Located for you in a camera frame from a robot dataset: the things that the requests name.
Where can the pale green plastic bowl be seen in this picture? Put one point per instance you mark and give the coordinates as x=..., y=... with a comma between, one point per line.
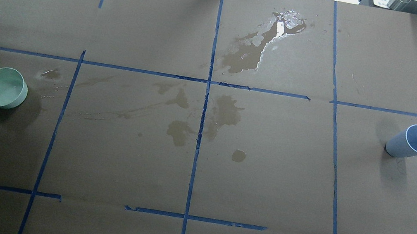
x=13, y=88

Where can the light blue plastic cup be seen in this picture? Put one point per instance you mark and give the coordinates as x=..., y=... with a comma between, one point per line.
x=404, y=144

